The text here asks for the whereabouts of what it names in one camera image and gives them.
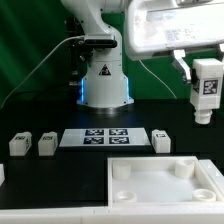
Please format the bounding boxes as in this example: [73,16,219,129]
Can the white fiducial marker plate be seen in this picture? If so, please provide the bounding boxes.
[60,128,150,147]

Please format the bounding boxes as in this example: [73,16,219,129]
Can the white cable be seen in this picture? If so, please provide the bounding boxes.
[0,34,86,109]

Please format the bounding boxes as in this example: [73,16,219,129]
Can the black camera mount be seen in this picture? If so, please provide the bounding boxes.
[65,17,92,87]

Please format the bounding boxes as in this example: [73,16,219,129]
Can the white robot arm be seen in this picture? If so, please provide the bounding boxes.
[61,0,224,112]

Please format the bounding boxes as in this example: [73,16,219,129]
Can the white square tabletop part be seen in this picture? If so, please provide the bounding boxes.
[108,157,219,206]

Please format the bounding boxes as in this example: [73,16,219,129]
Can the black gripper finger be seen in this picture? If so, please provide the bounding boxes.
[172,49,191,84]

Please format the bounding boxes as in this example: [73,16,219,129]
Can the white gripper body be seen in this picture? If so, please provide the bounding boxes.
[124,0,224,60]

